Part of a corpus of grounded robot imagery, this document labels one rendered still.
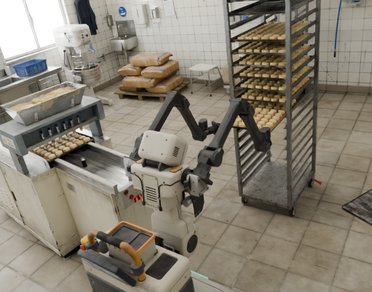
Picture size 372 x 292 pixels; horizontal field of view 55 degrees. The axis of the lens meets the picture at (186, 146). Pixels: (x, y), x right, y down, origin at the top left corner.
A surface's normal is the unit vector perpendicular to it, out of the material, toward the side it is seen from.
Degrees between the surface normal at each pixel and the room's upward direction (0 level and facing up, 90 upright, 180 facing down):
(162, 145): 47
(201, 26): 90
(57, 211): 90
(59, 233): 90
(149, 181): 82
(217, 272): 0
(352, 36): 90
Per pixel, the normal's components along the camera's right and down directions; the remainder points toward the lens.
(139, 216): 0.74, 0.22
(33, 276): -0.14, -0.88
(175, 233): -0.58, 0.31
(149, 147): -0.51, -0.27
